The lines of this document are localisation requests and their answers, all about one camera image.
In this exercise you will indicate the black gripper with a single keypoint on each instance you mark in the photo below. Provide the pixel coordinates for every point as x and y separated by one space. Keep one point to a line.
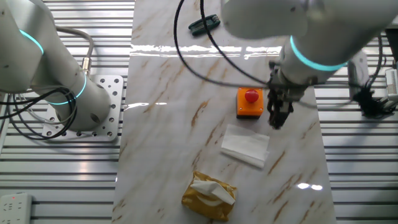
289 88

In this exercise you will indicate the white napkin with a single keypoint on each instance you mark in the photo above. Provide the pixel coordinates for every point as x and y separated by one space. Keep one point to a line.
214 189
245 144

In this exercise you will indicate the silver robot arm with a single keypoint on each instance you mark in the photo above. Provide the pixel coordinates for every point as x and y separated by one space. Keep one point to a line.
326 25

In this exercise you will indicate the orange box with red button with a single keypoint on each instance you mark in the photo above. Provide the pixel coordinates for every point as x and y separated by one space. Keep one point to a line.
250 109

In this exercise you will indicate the white ribbed device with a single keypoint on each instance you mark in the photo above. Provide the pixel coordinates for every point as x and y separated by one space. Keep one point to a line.
392 81

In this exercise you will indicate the gold tissue pack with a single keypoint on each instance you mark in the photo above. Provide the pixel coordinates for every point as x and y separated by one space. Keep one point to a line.
205 210

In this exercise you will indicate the metal robot mounting plate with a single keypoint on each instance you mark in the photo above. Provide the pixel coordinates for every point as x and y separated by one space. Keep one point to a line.
109 85

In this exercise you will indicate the white power strip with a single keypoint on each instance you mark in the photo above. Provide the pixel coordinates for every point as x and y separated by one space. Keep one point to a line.
15 208

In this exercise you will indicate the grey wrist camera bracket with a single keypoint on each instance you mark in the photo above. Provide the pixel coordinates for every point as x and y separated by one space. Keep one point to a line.
357 71

